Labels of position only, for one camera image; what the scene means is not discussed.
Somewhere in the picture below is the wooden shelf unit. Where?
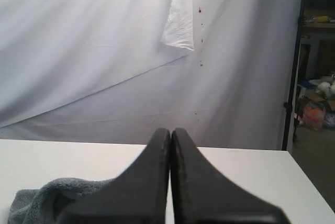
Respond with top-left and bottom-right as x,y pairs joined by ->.
301,8 -> 334,79

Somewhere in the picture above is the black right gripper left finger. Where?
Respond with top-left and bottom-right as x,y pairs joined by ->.
56,128 -> 170,223

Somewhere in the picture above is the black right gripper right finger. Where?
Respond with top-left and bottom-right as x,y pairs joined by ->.
170,128 -> 289,223

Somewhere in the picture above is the white backdrop sheet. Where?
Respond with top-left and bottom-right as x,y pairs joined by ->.
1,0 -> 301,150

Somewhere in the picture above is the orange plastic bag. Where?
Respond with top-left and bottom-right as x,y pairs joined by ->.
303,101 -> 326,130

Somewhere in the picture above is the cardboard box with clutter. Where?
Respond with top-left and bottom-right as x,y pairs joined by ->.
297,71 -> 334,114

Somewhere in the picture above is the black backdrop stand pole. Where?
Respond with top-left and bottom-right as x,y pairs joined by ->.
281,0 -> 305,151

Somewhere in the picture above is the grey fleece towel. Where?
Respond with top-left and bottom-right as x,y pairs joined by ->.
7,178 -> 112,223

